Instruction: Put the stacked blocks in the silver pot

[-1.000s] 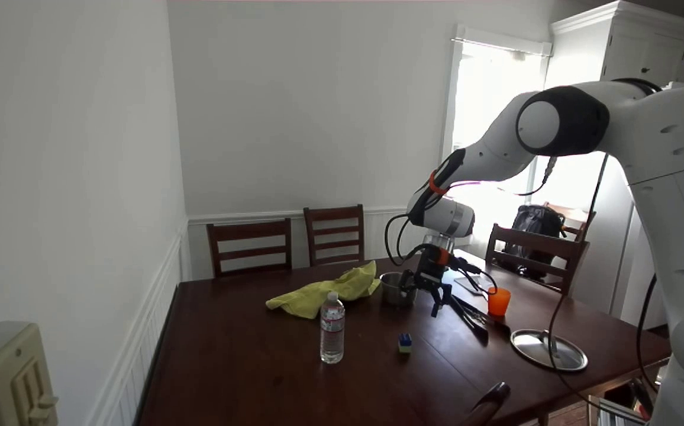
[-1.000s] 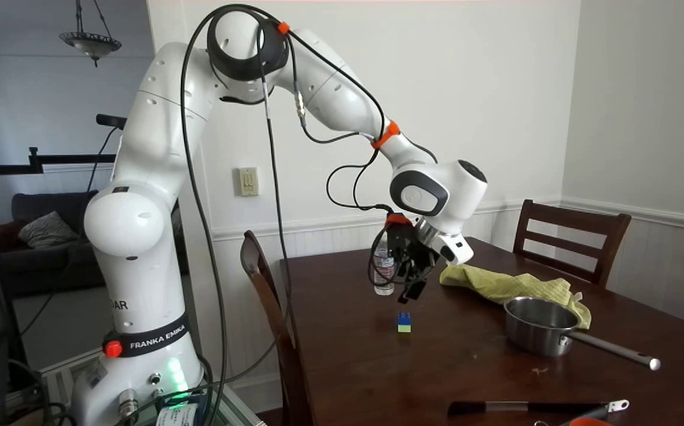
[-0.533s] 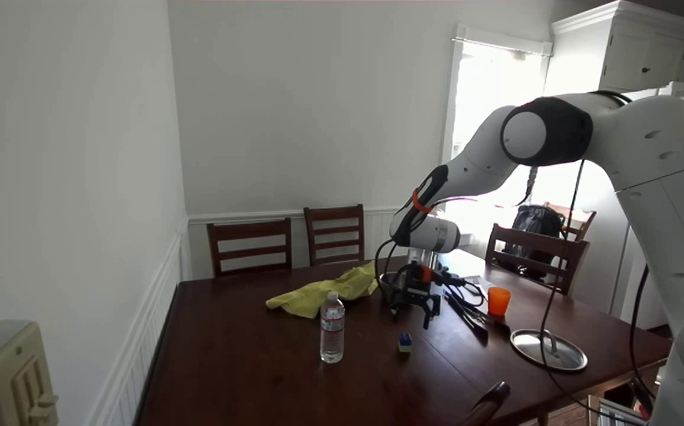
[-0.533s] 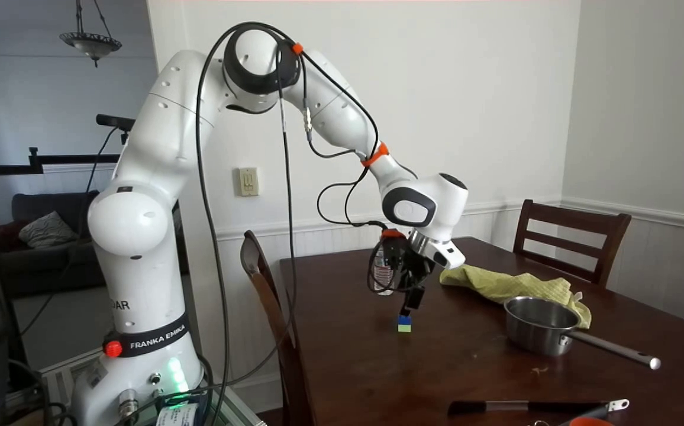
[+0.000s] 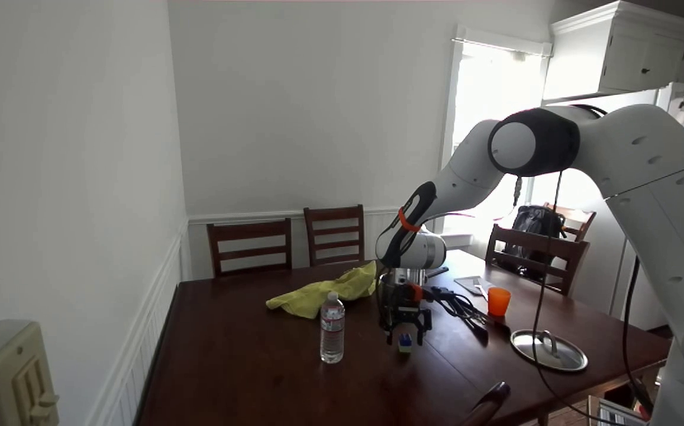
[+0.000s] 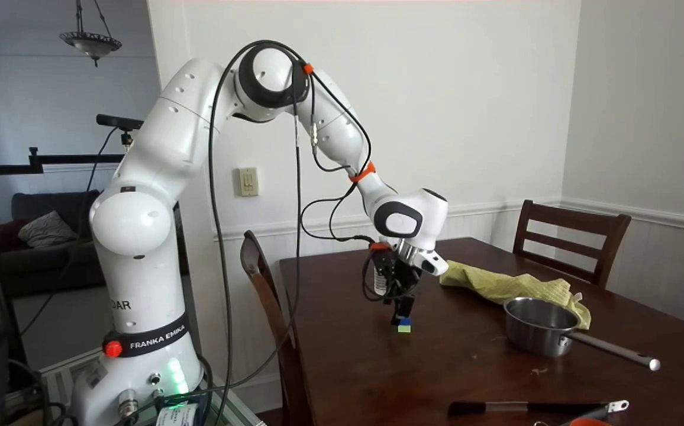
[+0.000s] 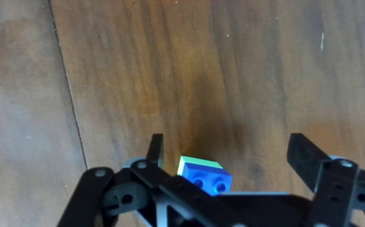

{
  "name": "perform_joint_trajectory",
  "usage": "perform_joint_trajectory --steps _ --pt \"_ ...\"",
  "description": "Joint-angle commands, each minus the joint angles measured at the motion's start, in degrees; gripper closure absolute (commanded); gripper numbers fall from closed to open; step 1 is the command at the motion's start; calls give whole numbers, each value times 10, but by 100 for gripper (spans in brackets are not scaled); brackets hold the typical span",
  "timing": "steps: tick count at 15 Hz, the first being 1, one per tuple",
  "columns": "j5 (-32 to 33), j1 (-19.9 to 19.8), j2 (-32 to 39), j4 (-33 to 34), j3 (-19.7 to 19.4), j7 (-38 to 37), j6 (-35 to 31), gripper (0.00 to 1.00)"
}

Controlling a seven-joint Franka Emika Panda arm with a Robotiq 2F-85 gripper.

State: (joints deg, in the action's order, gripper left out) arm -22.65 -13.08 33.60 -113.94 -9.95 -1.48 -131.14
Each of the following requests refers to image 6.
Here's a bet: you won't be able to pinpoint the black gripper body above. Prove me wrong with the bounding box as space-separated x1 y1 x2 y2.
373 242 429 302

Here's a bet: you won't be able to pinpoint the yellow cloth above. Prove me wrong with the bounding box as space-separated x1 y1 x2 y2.
439 257 595 331

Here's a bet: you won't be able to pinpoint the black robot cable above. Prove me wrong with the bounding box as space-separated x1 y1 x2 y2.
203 38 379 401

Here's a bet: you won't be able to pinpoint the black kitchen tongs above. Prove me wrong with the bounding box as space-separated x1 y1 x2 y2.
445 395 633 422

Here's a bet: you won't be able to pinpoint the silver pot with handle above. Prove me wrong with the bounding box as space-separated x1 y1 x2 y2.
502 296 665 375

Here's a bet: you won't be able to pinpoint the black camera on stand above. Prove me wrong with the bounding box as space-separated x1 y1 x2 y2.
93 112 147 149

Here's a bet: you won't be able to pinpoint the hanging ceiling lamp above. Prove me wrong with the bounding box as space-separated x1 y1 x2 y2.
58 0 125 69

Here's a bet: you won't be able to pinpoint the beige wall light switch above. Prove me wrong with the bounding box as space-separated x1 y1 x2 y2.
234 163 263 198

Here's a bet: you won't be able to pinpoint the grey pillow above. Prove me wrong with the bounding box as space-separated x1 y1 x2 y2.
15 208 82 251

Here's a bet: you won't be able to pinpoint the dark sofa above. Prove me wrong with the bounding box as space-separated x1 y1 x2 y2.
0 188 110 300

